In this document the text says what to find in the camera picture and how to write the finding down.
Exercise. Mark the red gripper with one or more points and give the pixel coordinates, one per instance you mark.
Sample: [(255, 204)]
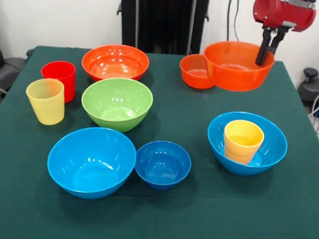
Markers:
[(285, 15)]

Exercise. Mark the orange bowl with ringed bottom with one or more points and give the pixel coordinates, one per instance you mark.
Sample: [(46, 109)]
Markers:
[(231, 77)]

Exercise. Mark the stack of yellow cups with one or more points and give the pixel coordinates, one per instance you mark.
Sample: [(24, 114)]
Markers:
[(243, 148)]

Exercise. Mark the small plain orange bowl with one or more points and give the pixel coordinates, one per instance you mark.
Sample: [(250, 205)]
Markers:
[(194, 75)]

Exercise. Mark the large blue bowl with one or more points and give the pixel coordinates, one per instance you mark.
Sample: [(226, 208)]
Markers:
[(92, 169), (274, 147)]

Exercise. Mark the large orange bowl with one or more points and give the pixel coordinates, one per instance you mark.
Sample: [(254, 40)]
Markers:
[(114, 67)]

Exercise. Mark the small dark blue bowl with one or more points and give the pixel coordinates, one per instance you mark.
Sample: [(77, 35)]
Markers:
[(162, 168)]

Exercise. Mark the green bowl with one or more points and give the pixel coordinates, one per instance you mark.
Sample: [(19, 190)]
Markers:
[(116, 106)]

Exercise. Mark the dark green tablecloth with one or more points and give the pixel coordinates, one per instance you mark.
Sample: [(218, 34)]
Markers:
[(223, 222)]

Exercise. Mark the red cup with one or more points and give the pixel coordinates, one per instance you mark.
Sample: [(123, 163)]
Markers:
[(68, 80)]

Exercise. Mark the translucent yellow cup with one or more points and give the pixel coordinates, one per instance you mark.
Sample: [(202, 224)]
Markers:
[(46, 108)]

